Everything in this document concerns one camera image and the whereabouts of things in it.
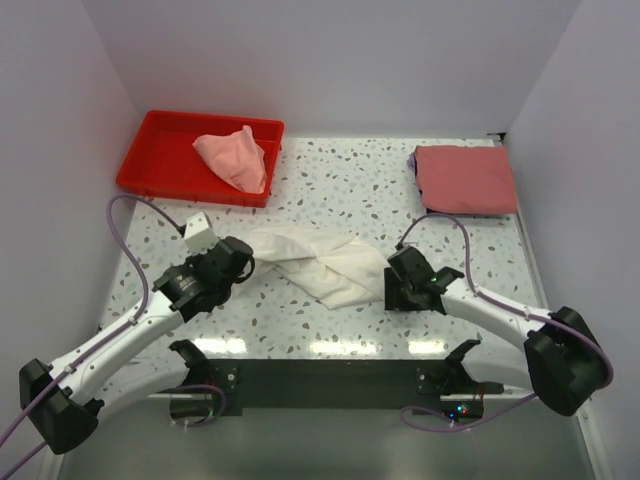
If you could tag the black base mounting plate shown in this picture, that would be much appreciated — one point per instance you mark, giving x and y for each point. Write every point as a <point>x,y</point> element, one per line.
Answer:
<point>230,386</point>

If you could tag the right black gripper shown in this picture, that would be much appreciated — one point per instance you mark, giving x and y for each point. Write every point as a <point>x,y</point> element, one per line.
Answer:
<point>392,298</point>

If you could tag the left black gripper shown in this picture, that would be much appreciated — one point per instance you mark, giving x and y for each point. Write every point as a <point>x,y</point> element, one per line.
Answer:
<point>196,259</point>

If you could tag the folded purple t-shirt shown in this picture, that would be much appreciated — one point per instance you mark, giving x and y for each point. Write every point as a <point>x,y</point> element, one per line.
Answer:
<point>412,163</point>

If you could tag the red plastic bin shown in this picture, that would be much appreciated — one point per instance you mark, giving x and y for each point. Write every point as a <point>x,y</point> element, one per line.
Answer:
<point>162,163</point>

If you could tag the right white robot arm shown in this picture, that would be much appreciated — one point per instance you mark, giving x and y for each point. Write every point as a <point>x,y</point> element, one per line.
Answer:
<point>565,364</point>

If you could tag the folded dusty red t-shirt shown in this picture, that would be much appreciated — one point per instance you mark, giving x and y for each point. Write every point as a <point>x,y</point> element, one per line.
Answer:
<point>461,180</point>

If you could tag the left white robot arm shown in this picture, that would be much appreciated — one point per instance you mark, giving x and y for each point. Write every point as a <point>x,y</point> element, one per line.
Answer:
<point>61,398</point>

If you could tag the light pink t-shirt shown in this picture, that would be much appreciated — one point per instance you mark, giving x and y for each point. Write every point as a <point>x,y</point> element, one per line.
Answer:
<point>237,159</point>

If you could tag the white graphic t-shirt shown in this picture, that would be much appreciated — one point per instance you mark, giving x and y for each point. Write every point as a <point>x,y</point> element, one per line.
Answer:
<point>339,270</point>

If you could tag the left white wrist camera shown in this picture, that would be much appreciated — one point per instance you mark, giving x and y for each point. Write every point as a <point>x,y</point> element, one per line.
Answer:
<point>199,235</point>

